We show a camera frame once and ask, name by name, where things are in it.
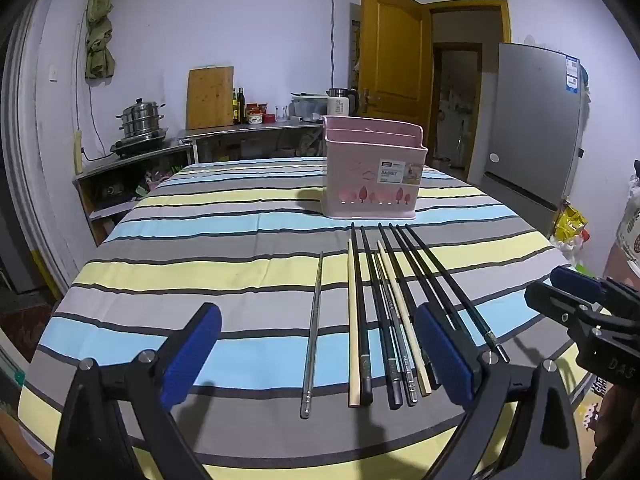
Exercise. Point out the printed cardboard box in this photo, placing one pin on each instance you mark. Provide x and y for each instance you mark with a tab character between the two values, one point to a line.
592	407

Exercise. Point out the striped tablecloth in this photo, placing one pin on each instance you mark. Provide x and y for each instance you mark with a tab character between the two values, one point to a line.
200	240

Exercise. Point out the white lidded container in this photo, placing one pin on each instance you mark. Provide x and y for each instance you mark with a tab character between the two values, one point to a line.
306	108

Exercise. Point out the stainless steel counter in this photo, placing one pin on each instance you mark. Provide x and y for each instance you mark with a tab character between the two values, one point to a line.
220	132

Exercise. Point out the yellow snack bag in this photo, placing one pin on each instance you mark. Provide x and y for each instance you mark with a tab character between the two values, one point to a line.
570	222

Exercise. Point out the yellow door frame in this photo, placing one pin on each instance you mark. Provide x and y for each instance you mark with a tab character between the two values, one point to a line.
470	7

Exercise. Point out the green hanging curtain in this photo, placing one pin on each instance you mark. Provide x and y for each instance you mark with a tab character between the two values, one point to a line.
100	35

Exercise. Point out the yellow oil bottle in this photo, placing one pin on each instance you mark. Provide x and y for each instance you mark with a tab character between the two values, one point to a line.
234	109

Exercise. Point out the red condiment jar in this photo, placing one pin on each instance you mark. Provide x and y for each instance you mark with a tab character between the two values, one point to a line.
253	109

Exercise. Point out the silver metal chopstick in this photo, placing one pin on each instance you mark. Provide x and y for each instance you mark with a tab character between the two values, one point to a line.
312	332
395	340

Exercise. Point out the wooden cutting board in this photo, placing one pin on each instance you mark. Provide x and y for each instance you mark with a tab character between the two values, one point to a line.
210	100

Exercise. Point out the stainless steel steamer pot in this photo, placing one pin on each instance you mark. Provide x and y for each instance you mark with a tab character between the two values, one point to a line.
141	120

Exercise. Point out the clear drinking glass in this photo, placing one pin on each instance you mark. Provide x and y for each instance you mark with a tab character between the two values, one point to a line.
281	113

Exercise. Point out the white electric kettle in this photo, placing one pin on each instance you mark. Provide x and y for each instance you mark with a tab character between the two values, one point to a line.
340	105

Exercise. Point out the beige power strip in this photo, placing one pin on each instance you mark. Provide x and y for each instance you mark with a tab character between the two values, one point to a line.
78	152

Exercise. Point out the person's right forearm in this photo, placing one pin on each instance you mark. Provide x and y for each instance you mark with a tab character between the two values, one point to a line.
617	440

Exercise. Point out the printed sack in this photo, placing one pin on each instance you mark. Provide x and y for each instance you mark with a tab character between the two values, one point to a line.
631	230

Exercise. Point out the white wall switch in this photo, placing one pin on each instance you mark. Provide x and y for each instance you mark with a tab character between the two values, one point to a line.
53	74

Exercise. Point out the grey refrigerator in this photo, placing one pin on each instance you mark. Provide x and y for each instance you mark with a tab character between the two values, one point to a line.
530	125

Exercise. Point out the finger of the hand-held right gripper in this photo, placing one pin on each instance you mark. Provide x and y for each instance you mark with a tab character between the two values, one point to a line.
555	302
575	280

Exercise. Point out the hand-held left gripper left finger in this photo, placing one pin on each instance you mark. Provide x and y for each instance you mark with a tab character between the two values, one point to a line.
192	355

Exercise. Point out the black induction stove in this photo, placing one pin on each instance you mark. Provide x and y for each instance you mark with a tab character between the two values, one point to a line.
135	146

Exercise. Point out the small trash bin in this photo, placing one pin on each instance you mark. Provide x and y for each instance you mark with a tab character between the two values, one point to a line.
442	163

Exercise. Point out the pink plastic utensil basket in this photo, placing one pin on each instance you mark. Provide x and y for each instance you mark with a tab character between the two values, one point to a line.
370	160

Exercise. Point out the yellow wooden door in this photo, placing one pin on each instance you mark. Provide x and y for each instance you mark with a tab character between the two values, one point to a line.
395	60

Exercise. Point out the dark oil bottle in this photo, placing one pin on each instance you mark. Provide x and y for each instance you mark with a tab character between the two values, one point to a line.
241	107

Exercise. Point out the black chopstick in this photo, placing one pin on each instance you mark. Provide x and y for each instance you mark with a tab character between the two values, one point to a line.
440	272
397	272
360	310
378	310
412	265

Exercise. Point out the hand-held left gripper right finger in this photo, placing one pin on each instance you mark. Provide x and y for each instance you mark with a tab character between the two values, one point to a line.
445	355

